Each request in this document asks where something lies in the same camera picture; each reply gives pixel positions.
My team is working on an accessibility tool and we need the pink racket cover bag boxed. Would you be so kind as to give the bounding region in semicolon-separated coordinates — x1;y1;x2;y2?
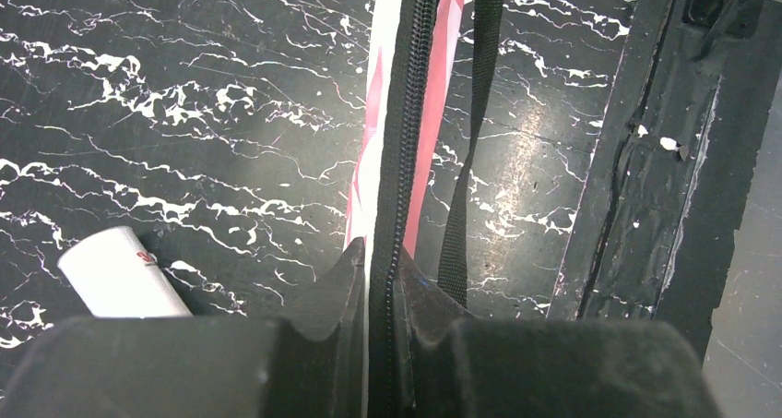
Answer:
346;0;465;416

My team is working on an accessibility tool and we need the white shuttlecock tube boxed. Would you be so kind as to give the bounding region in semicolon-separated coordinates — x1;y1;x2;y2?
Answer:
57;226;192;318

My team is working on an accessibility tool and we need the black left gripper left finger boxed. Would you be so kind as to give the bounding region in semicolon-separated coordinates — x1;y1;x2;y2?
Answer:
1;239;365;417

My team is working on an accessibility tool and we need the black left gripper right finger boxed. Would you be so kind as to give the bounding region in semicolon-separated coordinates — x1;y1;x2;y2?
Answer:
393;254;721;417

